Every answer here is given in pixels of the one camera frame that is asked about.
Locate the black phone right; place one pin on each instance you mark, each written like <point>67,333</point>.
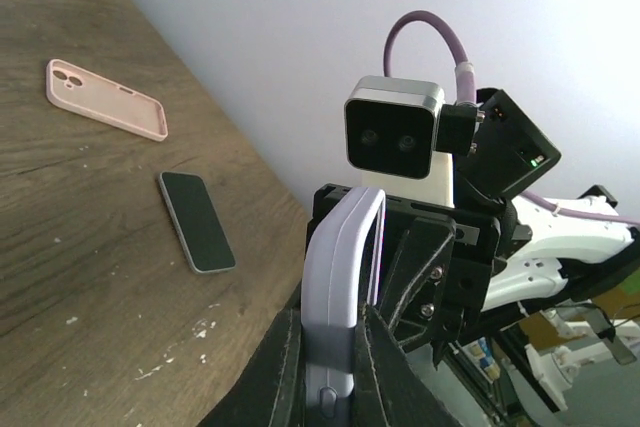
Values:
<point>195,220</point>

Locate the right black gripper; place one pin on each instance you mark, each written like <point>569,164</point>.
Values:
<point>435,270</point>

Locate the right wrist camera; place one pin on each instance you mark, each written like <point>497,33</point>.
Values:
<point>391,128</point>

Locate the lavender phone case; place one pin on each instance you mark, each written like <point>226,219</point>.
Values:
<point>329,301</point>

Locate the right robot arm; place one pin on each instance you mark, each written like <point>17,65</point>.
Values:
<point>551,254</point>

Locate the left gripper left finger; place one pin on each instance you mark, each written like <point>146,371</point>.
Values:
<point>270,389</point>

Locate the pink phone case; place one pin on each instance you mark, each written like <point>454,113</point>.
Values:
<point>82,92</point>

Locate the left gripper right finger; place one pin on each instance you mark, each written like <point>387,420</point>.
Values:
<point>387,392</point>

